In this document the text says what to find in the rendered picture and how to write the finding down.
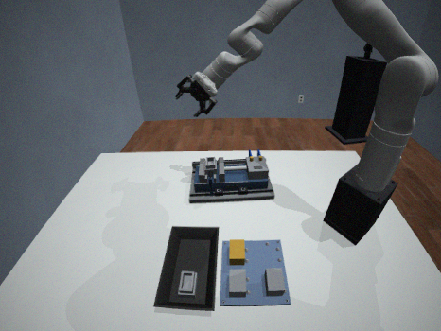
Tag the yellow rectangular block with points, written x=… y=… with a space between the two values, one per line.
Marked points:
x=237 y=252

